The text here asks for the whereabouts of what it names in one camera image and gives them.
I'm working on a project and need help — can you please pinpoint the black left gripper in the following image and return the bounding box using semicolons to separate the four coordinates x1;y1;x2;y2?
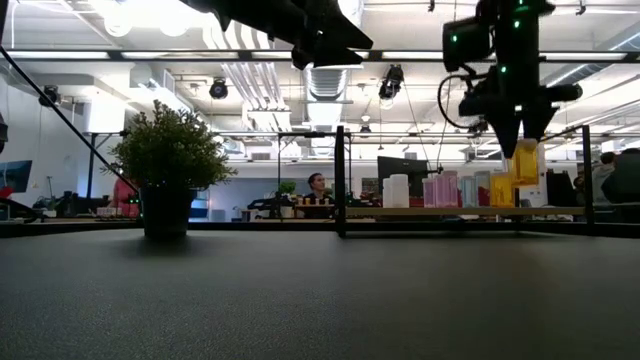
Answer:
179;0;374;70

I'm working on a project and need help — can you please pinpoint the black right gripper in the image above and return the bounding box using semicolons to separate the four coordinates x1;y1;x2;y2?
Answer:
459;64;584;160

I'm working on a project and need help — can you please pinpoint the pink glitter bottle white cap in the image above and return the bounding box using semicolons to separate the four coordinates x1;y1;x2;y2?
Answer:
444;170;460;209

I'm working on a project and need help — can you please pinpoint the pink pill bottle white cap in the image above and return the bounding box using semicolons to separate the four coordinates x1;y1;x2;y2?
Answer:
422;178;437;209
434;172;448;209

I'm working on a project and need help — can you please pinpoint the black ceiling track light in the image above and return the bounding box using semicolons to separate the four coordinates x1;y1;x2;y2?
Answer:
208;77;230;100
378;63;405;101
38;84;62;109

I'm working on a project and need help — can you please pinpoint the person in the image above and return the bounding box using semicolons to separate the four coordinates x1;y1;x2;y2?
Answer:
591;151;619;205
601;148;640;206
302;172;335;220
110;177;141;219

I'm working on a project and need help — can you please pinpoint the black computer monitor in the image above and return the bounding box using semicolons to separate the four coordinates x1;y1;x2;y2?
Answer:
377;155;430;182

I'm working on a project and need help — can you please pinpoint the green plant in black pot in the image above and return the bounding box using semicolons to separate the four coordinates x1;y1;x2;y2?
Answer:
102;99;239;241

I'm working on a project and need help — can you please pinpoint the black table mat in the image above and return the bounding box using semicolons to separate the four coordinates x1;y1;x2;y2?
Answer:
0;227;640;360

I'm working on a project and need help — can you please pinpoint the monitor with blue screen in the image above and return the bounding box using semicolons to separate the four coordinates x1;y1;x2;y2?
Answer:
0;159;34;194

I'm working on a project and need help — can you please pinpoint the silver ceiling air duct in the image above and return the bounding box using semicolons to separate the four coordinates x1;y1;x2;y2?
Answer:
299;64;354;104

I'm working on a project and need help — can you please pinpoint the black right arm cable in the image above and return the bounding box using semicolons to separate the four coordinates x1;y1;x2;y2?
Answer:
437;73;489;134

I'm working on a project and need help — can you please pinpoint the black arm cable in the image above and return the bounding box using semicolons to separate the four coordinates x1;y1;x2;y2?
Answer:
437;73;489;134
0;45;141;196

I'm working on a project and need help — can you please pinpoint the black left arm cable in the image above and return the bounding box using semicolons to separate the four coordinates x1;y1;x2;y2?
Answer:
0;45;141;196

